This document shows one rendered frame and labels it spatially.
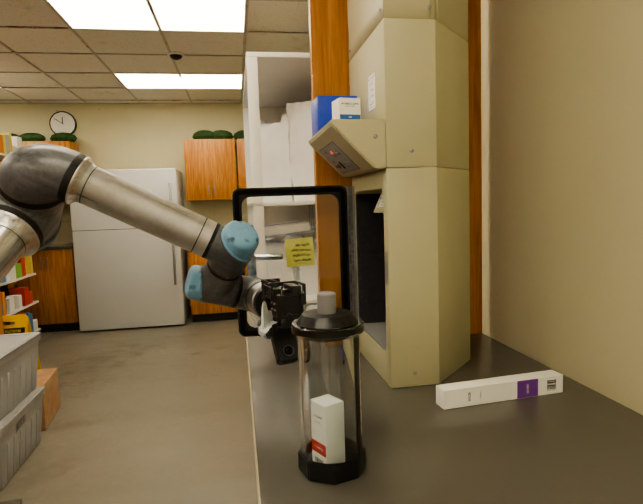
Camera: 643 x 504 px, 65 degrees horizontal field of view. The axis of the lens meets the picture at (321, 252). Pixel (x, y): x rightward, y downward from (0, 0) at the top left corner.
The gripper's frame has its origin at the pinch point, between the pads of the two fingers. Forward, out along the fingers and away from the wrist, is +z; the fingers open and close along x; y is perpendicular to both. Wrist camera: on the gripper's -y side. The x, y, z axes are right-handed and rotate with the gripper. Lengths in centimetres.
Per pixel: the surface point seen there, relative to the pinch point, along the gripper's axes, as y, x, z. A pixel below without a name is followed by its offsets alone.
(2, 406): -72, -80, -208
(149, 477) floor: -112, -16, -180
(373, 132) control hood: 36.2, 21.4, -12.3
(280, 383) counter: -18.1, 3.7, -26.5
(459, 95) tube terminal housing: 46, 46, -16
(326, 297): 8.6, -2.3, 13.2
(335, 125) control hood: 37.7, 13.8, -14.3
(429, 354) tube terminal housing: -11.3, 32.1, -9.3
